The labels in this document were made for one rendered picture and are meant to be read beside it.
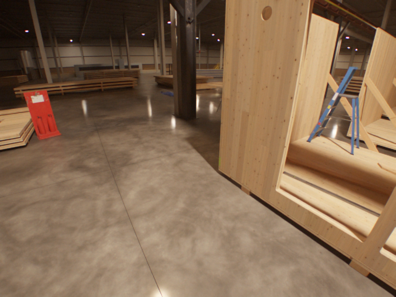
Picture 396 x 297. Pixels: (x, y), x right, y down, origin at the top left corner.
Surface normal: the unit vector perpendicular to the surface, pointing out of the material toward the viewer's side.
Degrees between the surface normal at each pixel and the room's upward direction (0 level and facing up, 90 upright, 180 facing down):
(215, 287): 0
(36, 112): 90
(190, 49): 90
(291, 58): 90
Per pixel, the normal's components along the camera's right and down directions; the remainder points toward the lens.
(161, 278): 0.00, -0.91
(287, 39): -0.84, 0.22
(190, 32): 0.55, 0.34
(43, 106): 0.75, 0.27
